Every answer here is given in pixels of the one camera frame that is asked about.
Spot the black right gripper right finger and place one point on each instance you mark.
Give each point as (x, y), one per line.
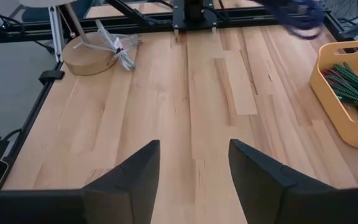
(291, 202)

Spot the black frame clamp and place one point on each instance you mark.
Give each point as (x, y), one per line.
(51, 75)

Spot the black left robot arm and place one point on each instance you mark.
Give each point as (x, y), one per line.
(194, 9)

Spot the yellow plastic bin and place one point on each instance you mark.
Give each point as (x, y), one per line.
(334, 115)

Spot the wooden base table lamp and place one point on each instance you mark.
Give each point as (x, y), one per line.
(85, 59)

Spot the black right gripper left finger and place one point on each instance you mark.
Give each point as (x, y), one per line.
(73, 208)

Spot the white post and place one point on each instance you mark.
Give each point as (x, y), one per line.
(56, 34)

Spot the black table frame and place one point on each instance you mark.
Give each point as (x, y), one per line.
(135, 23)

